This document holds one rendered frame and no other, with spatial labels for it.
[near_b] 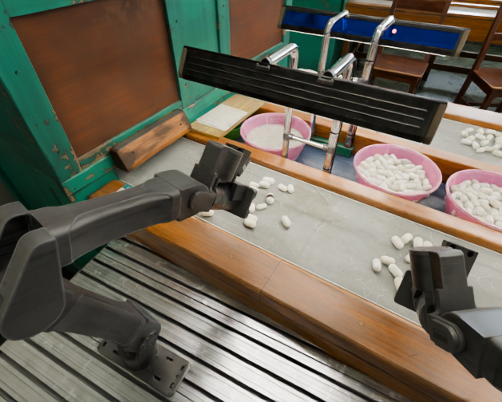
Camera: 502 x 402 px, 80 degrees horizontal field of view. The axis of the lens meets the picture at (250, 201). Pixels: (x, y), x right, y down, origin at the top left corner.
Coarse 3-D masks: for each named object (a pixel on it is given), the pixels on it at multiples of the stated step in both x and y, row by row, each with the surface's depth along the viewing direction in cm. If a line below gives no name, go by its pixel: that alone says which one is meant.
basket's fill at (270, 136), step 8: (256, 128) 121; (264, 128) 120; (272, 128) 120; (280, 128) 121; (248, 136) 117; (256, 136) 117; (264, 136) 117; (272, 136) 115; (280, 136) 115; (256, 144) 112; (264, 144) 111; (272, 144) 112; (280, 144) 111; (296, 144) 112
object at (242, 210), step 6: (246, 192) 63; (252, 192) 62; (246, 198) 63; (252, 198) 63; (228, 204) 60; (234, 204) 62; (240, 204) 64; (246, 204) 63; (228, 210) 65; (234, 210) 64; (240, 210) 64; (246, 210) 63; (240, 216) 64; (246, 216) 63
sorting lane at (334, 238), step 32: (160, 160) 104; (192, 160) 104; (288, 192) 92; (320, 192) 92; (224, 224) 82; (256, 224) 82; (320, 224) 82; (352, 224) 82; (384, 224) 82; (416, 224) 82; (288, 256) 75; (320, 256) 75; (352, 256) 75; (480, 256) 75; (352, 288) 68; (384, 288) 68; (480, 288) 68; (416, 320) 63
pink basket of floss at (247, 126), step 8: (272, 112) 122; (248, 120) 119; (256, 120) 121; (264, 120) 123; (280, 120) 123; (296, 120) 120; (240, 128) 113; (248, 128) 119; (296, 128) 121; (304, 128) 117; (304, 136) 116; (248, 144) 109; (304, 144) 109; (272, 152) 105; (280, 152) 105; (288, 152) 106; (296, 152) 109
